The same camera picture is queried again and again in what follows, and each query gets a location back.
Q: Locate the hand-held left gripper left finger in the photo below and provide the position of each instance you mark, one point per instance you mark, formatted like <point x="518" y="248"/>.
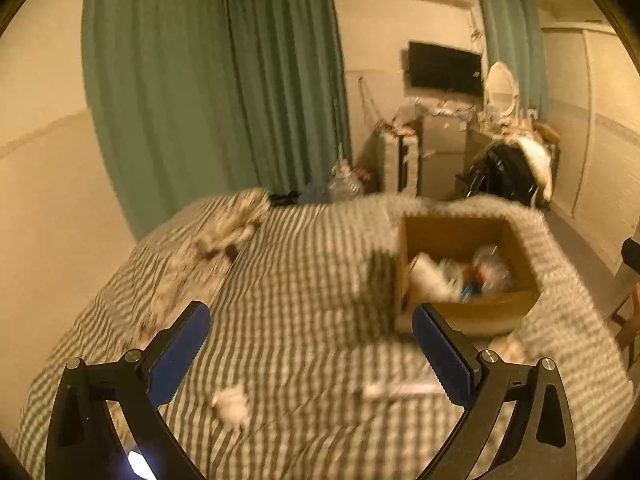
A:
<point x="182" y="350"/>

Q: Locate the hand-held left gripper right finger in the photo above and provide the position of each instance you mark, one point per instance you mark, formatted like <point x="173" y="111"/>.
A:
<point x="442" y="355"/>

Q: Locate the long white wrapped stick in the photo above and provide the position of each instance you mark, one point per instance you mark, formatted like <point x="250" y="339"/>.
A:
<point x="395" y="390"/>

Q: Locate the small blue item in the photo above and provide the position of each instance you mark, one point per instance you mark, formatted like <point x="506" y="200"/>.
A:
<point x="471" y="291"/>

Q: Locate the crumpled white tissue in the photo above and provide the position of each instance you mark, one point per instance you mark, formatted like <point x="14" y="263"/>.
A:
<point x="231" y="402"/>

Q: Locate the white plastic bag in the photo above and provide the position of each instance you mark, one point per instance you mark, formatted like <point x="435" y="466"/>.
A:
<point x="430" y="275"/>

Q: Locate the crinkled clear plastic wrapper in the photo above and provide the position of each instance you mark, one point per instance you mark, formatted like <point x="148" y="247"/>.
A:
<point x="492" y="267"/>

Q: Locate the brown cardboard box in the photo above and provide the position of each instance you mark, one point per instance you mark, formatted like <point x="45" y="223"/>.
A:
<point x="450" y="232"/>

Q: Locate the crumpled striped cloth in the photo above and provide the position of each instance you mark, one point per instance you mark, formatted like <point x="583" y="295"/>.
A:
<point x="227" y="225"/>

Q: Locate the striped bed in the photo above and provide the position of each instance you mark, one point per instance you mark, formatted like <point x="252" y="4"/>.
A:
<point x="300" y="285"/>

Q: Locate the wooden chair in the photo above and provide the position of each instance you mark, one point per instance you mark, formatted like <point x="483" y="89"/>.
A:
<point x="629" y="310"/>

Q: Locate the grey refrigerator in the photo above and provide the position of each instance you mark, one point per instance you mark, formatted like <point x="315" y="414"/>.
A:
<point x="442" y="160"/>

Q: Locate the clear plastic bag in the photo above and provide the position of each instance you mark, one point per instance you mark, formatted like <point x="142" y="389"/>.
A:
<point x="345" y="182"/>

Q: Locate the white foam box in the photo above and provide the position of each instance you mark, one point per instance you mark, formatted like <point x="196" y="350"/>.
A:
<point x="400" y="160"/>

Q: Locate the white cloth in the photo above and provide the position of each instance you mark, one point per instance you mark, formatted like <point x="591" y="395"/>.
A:
<point x="537" y="160"/>

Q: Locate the wide green curtain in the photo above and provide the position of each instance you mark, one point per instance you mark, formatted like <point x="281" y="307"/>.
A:
<point x="175" y="85"/>

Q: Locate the oval white mirror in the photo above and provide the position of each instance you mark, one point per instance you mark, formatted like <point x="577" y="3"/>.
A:
<point x="500" y="87"/>

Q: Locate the narrow green curtain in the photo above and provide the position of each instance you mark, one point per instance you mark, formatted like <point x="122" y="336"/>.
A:
<point x="515" y="50"/>

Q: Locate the black wall television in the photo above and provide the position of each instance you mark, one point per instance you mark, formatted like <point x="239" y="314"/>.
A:
<point x="444" y="67"/>

